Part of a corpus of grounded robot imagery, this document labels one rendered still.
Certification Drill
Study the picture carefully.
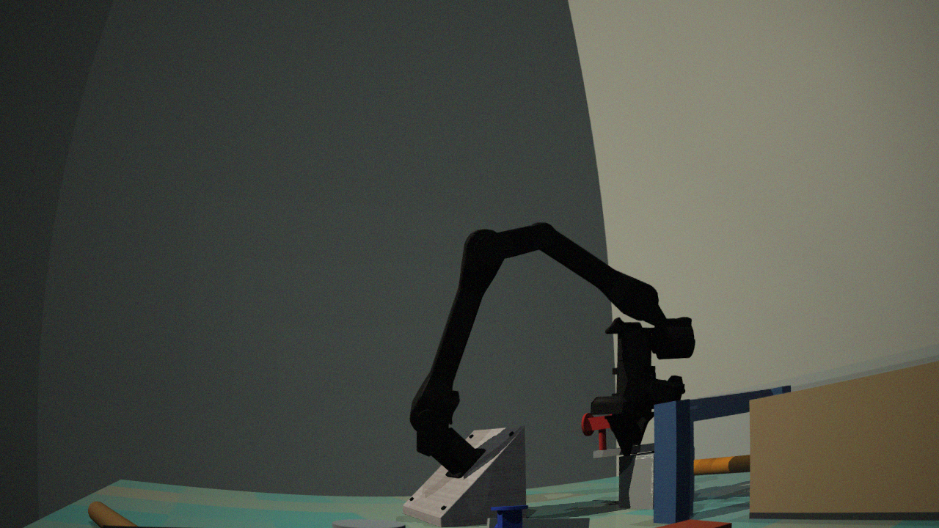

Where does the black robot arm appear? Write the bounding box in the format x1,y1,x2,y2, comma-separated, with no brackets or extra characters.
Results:
410,222,695,478

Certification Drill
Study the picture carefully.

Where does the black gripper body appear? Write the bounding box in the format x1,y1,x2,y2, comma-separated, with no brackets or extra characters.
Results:
591,359,660,416

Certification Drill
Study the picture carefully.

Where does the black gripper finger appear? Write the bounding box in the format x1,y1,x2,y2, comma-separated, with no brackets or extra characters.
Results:
605,414,644,456
632,411,654,446

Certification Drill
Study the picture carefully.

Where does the black-headed mallet with wooden handle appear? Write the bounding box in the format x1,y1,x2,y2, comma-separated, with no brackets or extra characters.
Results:
88,501,174,528

